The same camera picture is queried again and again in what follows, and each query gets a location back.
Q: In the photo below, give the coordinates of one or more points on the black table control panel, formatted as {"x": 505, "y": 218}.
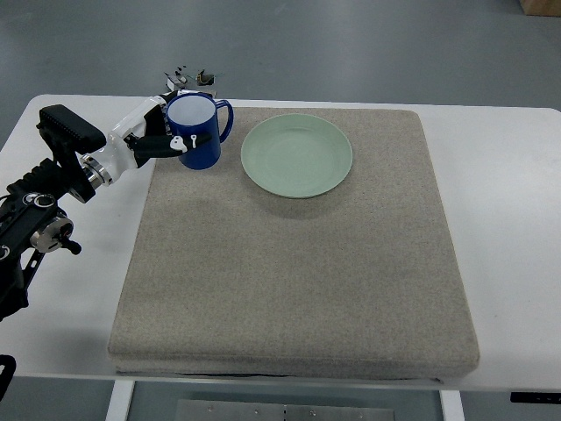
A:
{"x": 535, "y": 397}

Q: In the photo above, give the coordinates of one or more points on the cardboard box corner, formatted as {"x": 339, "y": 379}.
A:
{"x": 541, "y": 8}

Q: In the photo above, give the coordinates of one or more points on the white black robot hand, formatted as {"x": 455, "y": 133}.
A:
{"x": 142, "y": 134}

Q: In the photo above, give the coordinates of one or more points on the light green plate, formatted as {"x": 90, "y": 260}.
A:
{"x": 296, "y": 155}

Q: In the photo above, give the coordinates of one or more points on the blue mug white inside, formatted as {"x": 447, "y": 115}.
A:
{"x": 203, "y": 125}

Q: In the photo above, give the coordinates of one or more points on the small debris on floor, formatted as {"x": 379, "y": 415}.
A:
{"x": 201, "y": 82}

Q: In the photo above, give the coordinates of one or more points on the beige fabric cushion mat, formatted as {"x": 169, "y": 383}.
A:
{"x": 359, "y": 283}

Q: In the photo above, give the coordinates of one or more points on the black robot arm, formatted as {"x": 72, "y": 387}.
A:
{"x": 32, "y": 222}

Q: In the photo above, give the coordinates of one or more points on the metal table base plate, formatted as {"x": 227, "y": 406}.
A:
{"x": 222, "y": 410}

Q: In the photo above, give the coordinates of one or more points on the white table leg right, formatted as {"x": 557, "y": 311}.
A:
{"x": 451, "y": 405}

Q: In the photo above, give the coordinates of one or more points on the white table leg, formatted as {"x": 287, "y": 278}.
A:
{"x": 451, "y": 405}
{"x": 120, "y": 400}

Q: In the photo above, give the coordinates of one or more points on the white table leg left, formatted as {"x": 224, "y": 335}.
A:
{"x": 120, "y": 400}

